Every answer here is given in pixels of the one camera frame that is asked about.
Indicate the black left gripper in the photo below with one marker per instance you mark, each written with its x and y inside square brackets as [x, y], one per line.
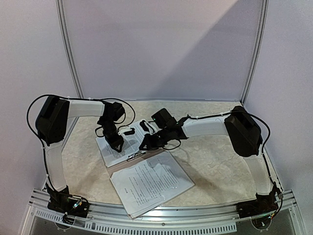
[115, 143]

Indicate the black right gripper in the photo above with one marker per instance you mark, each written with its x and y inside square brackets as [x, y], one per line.
[154, 138]

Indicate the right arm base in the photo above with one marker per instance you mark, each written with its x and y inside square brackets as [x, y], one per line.
[263, 204]

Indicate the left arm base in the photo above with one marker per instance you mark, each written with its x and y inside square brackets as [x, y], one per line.
[66, 203]

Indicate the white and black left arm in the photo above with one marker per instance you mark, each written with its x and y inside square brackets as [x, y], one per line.
[51, 125]

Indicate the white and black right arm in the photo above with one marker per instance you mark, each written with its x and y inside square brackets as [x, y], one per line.
[240, 129]

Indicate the metal folder clip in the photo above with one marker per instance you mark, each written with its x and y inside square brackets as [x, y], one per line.
[135, 155]

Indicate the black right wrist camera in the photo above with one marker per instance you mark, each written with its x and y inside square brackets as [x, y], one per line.
[147, 127]

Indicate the aluminium front rail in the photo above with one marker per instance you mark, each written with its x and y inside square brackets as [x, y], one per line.
[112, 219]

